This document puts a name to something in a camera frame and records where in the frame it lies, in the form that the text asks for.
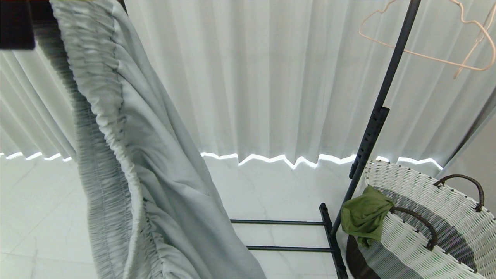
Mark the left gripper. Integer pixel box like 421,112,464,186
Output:
0,0,36,50

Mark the pink clothes hanger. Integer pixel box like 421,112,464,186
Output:
453,0,496,80
359,0,496,72

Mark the black clothes rack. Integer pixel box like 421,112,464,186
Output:
115,0,422,279

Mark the white laundry basket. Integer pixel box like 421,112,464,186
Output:
346,160,496,279

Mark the white curtain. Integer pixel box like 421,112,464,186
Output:
0,0,496,171

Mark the green garment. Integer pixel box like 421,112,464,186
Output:
341,185,395,249

